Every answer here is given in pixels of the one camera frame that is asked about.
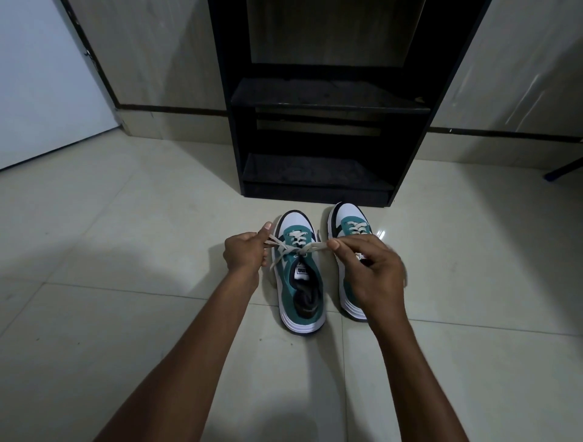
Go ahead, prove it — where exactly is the person's right hand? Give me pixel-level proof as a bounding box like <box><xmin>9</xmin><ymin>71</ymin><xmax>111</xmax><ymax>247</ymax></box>
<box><xmin>327</xmin><ymin>234</ymin><xmax>409</xmax><ymax>331</ymax></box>

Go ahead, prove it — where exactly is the person's left hand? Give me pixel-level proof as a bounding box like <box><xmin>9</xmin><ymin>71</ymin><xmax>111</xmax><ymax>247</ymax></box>
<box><xmin>222</xmin><ymin>220</ymin><xmax>274</xmax><ymax>285</ymax></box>

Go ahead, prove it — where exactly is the green white sneaker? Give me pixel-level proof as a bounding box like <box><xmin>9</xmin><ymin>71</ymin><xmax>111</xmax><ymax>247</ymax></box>
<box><xmin>327</xmin><ymin>202</ymin><xmax>377</xmax><ymax>323</ymax></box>
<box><xmin>266</xmin><ymin>209</ymin><xmax>330</xmax><ymax>338</ymax></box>

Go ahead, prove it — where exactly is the black wooden shoe rack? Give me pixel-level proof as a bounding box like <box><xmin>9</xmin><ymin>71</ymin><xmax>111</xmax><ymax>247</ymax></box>
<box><xmin>208</xmin><ymin>0</ymin><xmax>493</xmax><ymax>208</ymax></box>

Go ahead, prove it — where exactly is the person's right forearm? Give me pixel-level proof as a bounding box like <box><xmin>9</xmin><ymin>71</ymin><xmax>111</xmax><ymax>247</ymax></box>
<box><xmin>366</xmin><ymin>314</ymin><xmax>470</xmax><ymax>442</ymax></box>

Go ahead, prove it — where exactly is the person's left forearm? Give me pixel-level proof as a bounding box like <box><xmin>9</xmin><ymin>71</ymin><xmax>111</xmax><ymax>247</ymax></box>
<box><xmin>93</xmin><ymin>268</ymin><xmax>261</xmax><ymax>442</ymax></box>

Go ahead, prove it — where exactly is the white door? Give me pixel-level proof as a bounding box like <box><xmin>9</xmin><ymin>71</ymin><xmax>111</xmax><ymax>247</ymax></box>
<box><xmin>0</xmin><ymin>0</ymin><xmax>123</xmax><ymax>172</ymax></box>

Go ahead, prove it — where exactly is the black metal rack frame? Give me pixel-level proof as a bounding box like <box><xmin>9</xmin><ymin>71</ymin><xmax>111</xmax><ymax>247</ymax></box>
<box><xmin>542</xmin><ymin>157</ymin><xmax>583</xmax><ymax>182</ymax></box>

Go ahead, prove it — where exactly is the dark door frame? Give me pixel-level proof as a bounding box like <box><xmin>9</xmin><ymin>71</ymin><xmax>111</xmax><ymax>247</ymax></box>
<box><xmin>59</xmin><ymin>0</ymin><xmax>124</xmax><ymax>135</ymax></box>

